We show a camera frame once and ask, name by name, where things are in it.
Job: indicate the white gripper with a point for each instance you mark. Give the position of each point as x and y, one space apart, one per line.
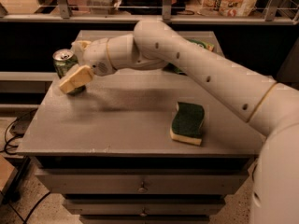
95 57

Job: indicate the green soda can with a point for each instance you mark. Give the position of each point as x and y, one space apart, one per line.
63 61

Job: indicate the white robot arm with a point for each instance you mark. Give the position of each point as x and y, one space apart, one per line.
269 107

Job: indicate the metal railing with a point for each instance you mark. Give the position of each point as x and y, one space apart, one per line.
273 12

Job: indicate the black bag background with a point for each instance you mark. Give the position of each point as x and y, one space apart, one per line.
150 7

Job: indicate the green snack bag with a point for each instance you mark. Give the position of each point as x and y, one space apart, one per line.
205 45

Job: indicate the grey drawer cabinet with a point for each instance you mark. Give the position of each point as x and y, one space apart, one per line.
95 148

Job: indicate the green yellow sponge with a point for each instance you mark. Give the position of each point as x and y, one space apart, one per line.
187 123

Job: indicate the top drawer knob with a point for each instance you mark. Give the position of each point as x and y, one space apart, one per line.
142 188

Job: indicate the drawer knob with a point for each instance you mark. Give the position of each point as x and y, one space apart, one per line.
142 188
143 212

